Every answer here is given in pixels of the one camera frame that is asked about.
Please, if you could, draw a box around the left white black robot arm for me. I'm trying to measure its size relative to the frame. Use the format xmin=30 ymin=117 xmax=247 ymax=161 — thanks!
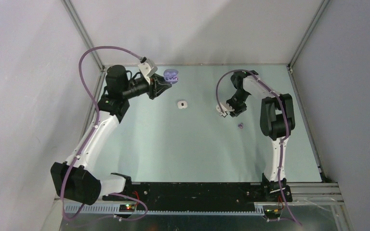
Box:
xmin=50 ymin=65 xmax=173 ymax=205

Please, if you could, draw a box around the circuit board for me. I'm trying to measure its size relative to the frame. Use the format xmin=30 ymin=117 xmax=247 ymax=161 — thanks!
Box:
xmin=119 ymin=204 xmax=136 ymax=213
xmin=264 ymin=209 xmax=283 ymax=215

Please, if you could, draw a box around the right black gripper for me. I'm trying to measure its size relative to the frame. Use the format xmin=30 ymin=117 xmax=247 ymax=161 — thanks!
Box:
xmin=225 ymin=89 xmax=250 ymax=117

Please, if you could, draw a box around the right circuit board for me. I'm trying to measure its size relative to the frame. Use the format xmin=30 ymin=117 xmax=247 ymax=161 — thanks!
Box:
xmin=264 ymin=209 xmax=283 ymax=215

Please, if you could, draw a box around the purple cable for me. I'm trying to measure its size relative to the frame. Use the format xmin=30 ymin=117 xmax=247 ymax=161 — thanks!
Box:
xmin=215 ymin=69 xmax=302 ymax=225
xmin=60 ymin=46 xmax=149 ymax=222

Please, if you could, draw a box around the left circuit board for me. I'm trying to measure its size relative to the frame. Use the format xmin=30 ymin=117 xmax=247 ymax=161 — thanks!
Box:
xmin=119 ymin=204 xmax=136 ymax=213

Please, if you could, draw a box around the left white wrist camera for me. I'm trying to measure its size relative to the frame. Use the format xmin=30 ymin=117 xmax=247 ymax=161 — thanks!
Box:
xmin=138 ymin=57 xmax=158 ymax=77

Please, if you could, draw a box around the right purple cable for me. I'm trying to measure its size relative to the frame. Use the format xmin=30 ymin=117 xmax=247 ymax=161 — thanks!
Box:
xmin=215 ymin=69 xmax=302 ymax=225

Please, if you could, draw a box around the purple charging case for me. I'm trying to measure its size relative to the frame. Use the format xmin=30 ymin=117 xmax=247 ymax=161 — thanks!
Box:
xmin=163 ymin=69 xmax=179 ymax=84

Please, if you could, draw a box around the white earbud charging case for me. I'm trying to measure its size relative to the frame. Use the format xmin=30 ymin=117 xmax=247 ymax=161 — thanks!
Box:
xmin=177 ymin=100 xmax=188 ymax=109

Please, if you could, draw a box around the white slotted cable duct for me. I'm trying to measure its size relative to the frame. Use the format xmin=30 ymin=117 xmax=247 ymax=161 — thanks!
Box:
xmin=64 ymin=203 xmax=264 ymax=216

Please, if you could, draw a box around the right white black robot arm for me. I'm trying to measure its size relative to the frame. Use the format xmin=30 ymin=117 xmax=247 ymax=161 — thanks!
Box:
xmin=217 ymin=70 xmax=295 ymax=201

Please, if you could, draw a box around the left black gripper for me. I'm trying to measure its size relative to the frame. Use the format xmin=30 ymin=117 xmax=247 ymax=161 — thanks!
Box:
xmin=121 ymin=73 xmax=171 ymax=100

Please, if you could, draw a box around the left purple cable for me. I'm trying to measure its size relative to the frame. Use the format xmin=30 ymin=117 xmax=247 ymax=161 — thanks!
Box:
xmin=60 ymin=46 xmax=149 ymax=222

